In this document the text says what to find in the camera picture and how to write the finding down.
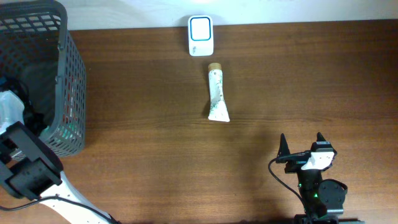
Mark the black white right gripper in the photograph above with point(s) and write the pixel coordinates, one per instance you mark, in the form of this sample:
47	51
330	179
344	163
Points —
296	158

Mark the white cream tube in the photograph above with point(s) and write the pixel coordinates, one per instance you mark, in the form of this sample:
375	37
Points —
218	108

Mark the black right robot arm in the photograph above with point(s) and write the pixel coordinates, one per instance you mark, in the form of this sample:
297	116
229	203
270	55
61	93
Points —
322	199

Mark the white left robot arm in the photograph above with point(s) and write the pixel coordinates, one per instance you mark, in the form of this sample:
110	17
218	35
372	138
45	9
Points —
29	168

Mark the white barcode scanner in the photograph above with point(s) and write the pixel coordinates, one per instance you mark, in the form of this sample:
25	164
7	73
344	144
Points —
200	36

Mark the grey plastic mesh basket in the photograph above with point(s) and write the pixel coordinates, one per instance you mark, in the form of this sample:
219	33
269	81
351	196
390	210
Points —
39	56

